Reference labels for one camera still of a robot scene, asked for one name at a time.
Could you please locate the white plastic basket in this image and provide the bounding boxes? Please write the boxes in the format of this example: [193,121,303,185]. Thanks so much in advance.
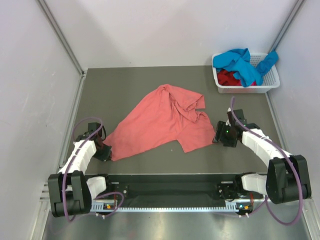
[211,48,280,94]

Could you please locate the red t shirt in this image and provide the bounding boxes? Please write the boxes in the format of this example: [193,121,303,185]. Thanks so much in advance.
[217,69,248,87]

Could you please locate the slotted cable duct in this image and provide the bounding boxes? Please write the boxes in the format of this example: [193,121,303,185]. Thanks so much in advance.
[90,201,253,213]

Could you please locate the aluminium frame rail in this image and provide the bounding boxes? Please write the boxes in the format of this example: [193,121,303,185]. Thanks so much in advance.
[39,181,313,202]

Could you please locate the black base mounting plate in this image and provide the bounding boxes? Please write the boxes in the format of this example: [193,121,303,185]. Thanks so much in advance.
[99,173,263,208]

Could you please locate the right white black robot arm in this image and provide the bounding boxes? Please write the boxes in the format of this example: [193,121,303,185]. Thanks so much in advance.
[213,109,312,204]

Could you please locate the left aluminium corner post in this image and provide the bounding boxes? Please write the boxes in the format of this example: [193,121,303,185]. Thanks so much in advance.
[34,0,87,76]

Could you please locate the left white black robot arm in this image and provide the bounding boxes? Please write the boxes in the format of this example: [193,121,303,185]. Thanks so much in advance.
[47,122,114,218]

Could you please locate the pink t shirt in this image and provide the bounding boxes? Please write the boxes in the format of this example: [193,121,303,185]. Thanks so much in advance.
[104,84,216,162]

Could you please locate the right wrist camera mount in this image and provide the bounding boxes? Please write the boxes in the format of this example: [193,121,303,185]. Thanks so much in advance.
[226,107,235,127]

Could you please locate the blue t shirt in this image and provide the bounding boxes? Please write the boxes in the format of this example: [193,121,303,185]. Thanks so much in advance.
[212,48,279,88]

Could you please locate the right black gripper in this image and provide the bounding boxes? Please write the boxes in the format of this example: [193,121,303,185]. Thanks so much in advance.
[212,120,238,148]

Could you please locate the right aluminium corner post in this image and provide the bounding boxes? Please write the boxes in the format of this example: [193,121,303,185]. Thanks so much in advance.
[268,0,306,53]

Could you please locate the aluminium corner post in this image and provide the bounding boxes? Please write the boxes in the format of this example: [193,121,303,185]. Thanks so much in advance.
[268,0,306,53]
[34,0,87,76]

